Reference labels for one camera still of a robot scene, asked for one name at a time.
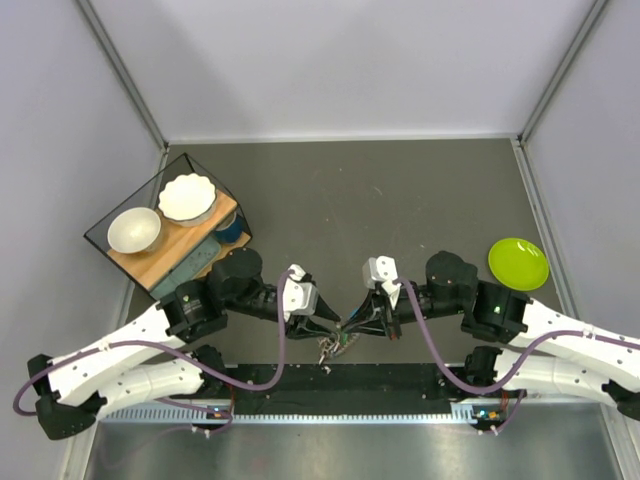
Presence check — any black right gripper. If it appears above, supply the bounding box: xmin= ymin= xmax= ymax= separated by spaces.
xmin=343 ymin=284 xmax=465 ymax=341

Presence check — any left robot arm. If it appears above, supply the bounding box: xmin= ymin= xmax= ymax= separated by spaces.
xmin=27 ymin=247 xmax=340 ymax=440

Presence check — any white cable duct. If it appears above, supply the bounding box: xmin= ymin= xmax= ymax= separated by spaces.
xmin=102 ymin=403 xmax=498 ymax=425

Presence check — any blue handled metal keyring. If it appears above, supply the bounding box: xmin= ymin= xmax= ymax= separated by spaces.
xmin=318 ymin=309 xmax=360 ymax=365

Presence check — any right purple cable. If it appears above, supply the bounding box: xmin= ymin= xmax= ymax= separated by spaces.
xmin=394 ymin=278 xmax=640 ymax=434

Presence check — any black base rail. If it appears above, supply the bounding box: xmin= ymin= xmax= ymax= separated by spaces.
xmin=214 ymin=363 xmax=473 ymax=414

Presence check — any white round bowl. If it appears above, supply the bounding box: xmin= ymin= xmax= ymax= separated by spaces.
xmin=107 ymin=207 xmax=162 ymax=254

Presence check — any lime green plate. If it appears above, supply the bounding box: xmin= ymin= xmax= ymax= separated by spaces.
xmin=488 ymin=237 xmax=550 ymax=292

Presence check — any white scalloped bowl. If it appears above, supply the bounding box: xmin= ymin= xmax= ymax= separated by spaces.
xmin=158 ymin=173 xmax=217 ymax=227

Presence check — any pale green rectangular tray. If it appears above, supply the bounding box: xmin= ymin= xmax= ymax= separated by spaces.
xmin=150 ymin=236 xmax=221 ymax=300

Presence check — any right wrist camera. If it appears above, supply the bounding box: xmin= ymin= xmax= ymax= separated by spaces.
xmin=362 ymin=256 xmax=401 ymax=310

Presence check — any dark blue mug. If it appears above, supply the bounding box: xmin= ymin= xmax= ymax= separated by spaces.
xmin=214 ymin=213 xmax=243 ymax=244

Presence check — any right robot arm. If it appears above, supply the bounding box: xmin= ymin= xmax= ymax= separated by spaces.
xmin=343 ymin=251 xmax=639 ymax=420

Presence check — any black wire wooden shelf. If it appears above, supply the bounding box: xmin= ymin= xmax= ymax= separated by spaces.
xmin=84 ymin=154 xmax=251 ymax=297

